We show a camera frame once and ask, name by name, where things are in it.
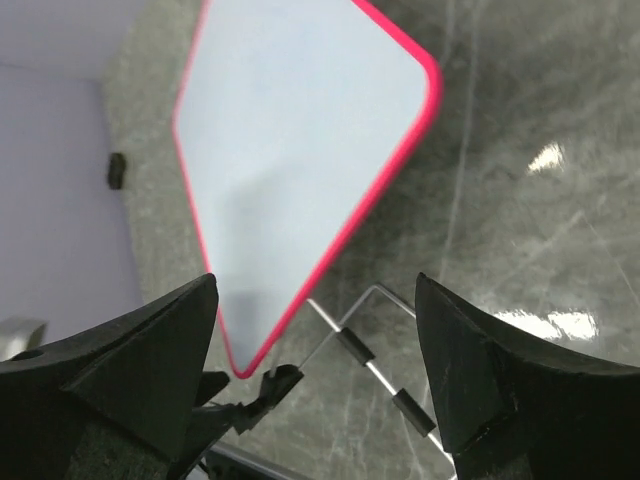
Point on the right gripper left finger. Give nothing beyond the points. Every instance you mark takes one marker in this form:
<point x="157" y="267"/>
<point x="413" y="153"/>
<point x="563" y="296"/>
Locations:
<point x="114" y="401"/>

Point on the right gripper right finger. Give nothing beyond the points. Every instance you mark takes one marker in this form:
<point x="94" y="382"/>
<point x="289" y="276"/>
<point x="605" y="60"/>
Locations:
<point x="510" y="405"/>

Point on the metal wire whiteboard stand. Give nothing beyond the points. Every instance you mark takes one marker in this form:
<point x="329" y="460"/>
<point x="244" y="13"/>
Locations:
<point x="412" y="413"/>

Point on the yellow bone-shaped eraser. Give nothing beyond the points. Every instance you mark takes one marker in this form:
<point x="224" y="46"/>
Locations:
<point x="116" y="171"/>

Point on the pink framed whiteboard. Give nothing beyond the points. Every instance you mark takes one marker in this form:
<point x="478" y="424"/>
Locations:
<point x="291" y="120"/>

